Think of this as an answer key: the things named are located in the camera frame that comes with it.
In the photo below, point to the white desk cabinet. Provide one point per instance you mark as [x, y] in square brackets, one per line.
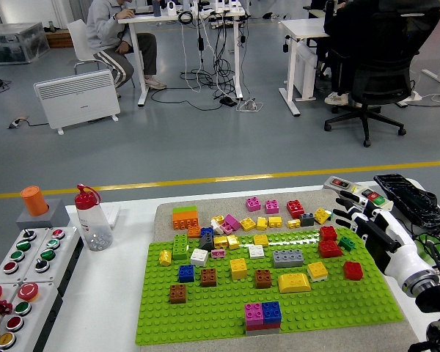
[306, 69]

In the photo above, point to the grey floor socket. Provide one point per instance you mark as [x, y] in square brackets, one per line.
[17, 122]

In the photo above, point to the grey push-button box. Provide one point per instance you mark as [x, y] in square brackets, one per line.
[16, 255]
[47, 253]

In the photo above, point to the white wall switch panel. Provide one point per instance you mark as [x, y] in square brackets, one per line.
[113, 214]

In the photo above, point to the green studded baseplate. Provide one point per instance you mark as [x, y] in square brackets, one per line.
[212, 319]

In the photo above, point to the black wrapped keyboard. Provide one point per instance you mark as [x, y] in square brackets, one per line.
[407, 198]

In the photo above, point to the small orange brick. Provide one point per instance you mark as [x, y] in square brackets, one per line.
[194, 231]

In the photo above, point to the grey switch box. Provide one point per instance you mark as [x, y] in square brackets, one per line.
[339, 183]

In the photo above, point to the white flat brick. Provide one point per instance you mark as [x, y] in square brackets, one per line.
[319, 279]

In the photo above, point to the seated person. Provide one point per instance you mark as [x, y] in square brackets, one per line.
[106, 33]
[346, 22]

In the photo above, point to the large red brick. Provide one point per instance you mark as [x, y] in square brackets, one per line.
[263, 326]

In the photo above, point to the tall green brick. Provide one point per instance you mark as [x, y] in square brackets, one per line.
[180, 246]

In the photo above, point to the green tape roll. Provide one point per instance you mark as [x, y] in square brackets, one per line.
[425, 245]

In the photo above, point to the small green brick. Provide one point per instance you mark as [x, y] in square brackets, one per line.
[346, 243]

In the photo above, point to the black office chair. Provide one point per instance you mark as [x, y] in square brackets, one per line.
[385, 62]

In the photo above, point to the dark grey square brick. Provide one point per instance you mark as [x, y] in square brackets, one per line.
[307, 219]

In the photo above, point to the dark grey slope brick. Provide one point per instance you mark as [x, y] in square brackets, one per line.
[207, 241]

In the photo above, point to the pink square brick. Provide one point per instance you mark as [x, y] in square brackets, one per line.
[253, 204]
[225, 228]
[232, 221]
[254, 312]
[271, 207]

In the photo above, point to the large orange brick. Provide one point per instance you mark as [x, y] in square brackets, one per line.
[185, 221]

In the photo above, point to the clear bottle red cap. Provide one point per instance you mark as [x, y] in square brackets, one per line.
[91, 223]

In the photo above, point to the white chair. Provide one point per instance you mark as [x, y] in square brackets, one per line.
[78, 40]

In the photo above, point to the white square brick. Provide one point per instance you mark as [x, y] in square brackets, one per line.
[256, 251]
[199, 257]

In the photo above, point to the small yellow brick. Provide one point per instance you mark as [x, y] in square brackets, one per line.
[294, 223]
[217, 220]

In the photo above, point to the orange cylinder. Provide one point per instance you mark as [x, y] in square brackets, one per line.
[34, 201]

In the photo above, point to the grey-brown mat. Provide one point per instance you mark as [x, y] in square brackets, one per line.
[220, 207]

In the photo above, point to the black floor adapter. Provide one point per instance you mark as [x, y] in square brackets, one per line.
[228, 102]

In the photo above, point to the brown square brick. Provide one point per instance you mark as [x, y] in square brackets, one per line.
[208, 277]
[177, 293]
[263, 278]

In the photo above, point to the wooden box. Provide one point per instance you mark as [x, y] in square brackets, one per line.
[60, 39]

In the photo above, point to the flat pink brick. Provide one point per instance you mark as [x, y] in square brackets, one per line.
[218, 253]

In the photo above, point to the grey square block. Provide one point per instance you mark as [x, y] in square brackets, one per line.
[58, 218]

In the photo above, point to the white desk camera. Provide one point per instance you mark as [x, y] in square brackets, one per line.
[171, 7]

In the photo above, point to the long grey brick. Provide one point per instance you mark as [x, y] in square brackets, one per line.
[287, 257]

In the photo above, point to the red square brick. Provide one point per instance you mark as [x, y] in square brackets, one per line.
[328, 232]
[353, 270]
[295, 208]
[330, 248]

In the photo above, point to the green flat brick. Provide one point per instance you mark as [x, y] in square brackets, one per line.
[185, 210]

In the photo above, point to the yellow curved brick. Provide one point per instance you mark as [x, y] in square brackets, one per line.
[294, 283]

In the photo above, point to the clear storage crate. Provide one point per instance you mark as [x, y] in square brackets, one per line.
[11, 42]

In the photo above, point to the yellow square brick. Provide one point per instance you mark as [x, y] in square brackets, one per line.
[320, 216]
[165, 257]
[247, 224]
[232, 241]
[221, 241]
[261, 240]
[317, 270]
[239, 268]
[275, 221]
[262, 223]

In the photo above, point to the white switch box green button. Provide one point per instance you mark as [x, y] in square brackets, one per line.
[377, 199]

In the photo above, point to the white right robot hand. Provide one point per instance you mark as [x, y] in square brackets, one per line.
[407, 256]

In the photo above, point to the blue square brick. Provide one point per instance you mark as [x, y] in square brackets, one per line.
[271, 311]
[207, 231]
[186, 273]

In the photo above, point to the white panel heater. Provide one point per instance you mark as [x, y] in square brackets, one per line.
[77, 99]

